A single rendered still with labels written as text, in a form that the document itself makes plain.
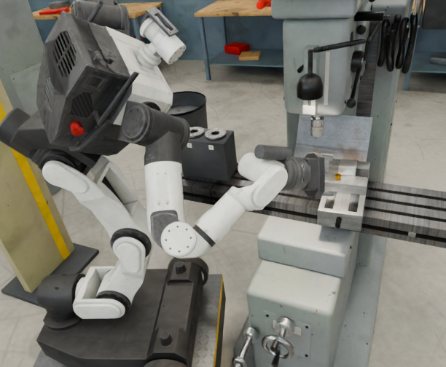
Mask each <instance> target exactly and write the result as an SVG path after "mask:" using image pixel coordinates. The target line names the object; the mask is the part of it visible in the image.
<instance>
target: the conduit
mask: <svg viewBox="0 0 446 367"><path fill-rule="evenodd" d="M401 18H402V17H401V15H395V17H394V23H392V24H391V29H390V32H389V33H388V27H389V26H390V21H389V20H388V19H385V20H383V22H382V26H381V45H380V54H379V58H378V62H377V66H379V67H382V66H383V64H384V61H385V58H386V65H387V70H388V71H390V72H392V71H393V69H394V55H395V46H396V38H397V34H398V30H399V49H398V53H397V56H396V63H395V66H396V68H397V69H400V68H401V67H402V73H403V74H406V73H407V72H408V71H409V69H410V65H411V62H412V56H413V51H414V46H415V38H416V34H417V28H418V14H417V13H416V15H413V13H412V14H411V15H410V23H411V25H410V26H409V25H407V23H408V22H409V18H408V17H404V18H402V21H401ZM400 21H401V23H400ZM399 25H400V29H399ZM409 28H410V38H409V42H408V43H409V44H408V48H407V53H406V55H405V57H404V54H405V52H404V51H405V46H406V42H407V36H408V33H409Z"/></svg>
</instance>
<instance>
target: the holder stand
mask: <svg viewBox="0 0 446 367"><path fill-rule="evenodd" d="M181 166H182V171H183V175H185V176H190V177H196V178H207V179H214V180H220V181H229V180H230V178H231V177H232V175H233V173H234V172H235V170H236V168H237V167H238V165H237V157H236V150H235V136H234V131H233V130H224V129H222V128H214V129H207V128H202V127H191V128H190V137H189V142H188V144H187V146H186V147H185V148H184V150H183V151H181Z"/></svg>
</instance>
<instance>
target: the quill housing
mask: <svg viewBox="0 0 446 367"><path fill-rule="evenodd" d="M356 22H357V21H354V17H352V18H323V19H285V20H284V22H283V73H284V97H283V99H284V105H285V109H286V110H287V111H288V112H289V113H294V114H303V100H301V99H299V98H298V97H297V84H298V81H299V79H300V77H301V76H303V75H304V68H303V70H302V72H301V73H298V72H297V69H298V68H299V67H300V66H301V65H304V59H303V49H304V48H305V47H306V46H307V45H318V46H320V47H321V46H326V45H330V44H337V43H341V42H342V43H343V42H349V41H353V40H356ZM354 50H355V45H354V46H350V47H343V48H339V49H334V50H327V51H323V52H319V68H318V75H319V76H320V77H321V81H322V83H323V96H322V97H321V98H319V99H318V110H317V112H316V114H315V115H321V116H331V117H338V116H339V115H341V114H342V113H343V112H344V110H345V107H346V102H347V100H348V99H349V97H350V96H351V89H352V88H353V85H352V77H353V73H352V71H351V61H352V56H353V52H354Z"/></svg>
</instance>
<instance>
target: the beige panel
mask: <svg viewBox="0 0 446 367"><path fill-rule="evenodd" d="M11 110H13V107H12V104H11V103H10V101H9V98H8V96H7V93H6V91H5V89H4V86H3V84H2V83H1V80H0V123H1V121H2V120H3V119H4V118H5V116H6V115H7V114H8V113H9V112H10V111H11ZM0 248H1V251H2V252H3V254H4V256H5V257H6V259H7V260H8V262H9V264H10V266H11V267H12V269H13V271H14V273H15V274H16V277H14V278H13V279H12V280H11V281H10V282H9V283H8V284H7V285H6V286H5V287H3V288H2V289H1V292H2V293H4V294H6V295H9V296H12V297H15V298H17V299H20V300H23V301H26V302H28V303H31V304H34V305H36V306H39V304H38V303H37V301H36V294H37V291H38V288H39V285H40V283H41V281H42V280H43V278H44V277H46V276H48V275H61V274H80V273H81V272H82V271H83V270H84V268H85V267H86V266H87V265H88V264H89V263H90V262H91V261H92V260H93V259H94V258H95V257H96V256H97V255H98V254H99V250H98V249H95V248H90V247H87V246H84V245H79V244H76V243H73V242H72V241H71V238H70V237H69V234H68V232H67V230H66V227H65V225H64V223H63V220H62V218H61V217H60V214H59V212H58V209H57V207H56V205H55V202H54V200H53V198H52V195H51V193H50V190H49V189H48V187H47V184H46V182H45V180H44V177H43V175H42V172H41V170H40V169H39V168H38V165H37V164H35V163H33V162H32V161H31V159H29V158H27V157H25V156H23V155H22V154H20V153H19V152H17V151H15V150H14V149H12V148H11V147H9V146H8V145H6V144H5V143H2V142H1V141H0ZM39 307H41V306H39ZM42 308H43V307H42Z"/></svg>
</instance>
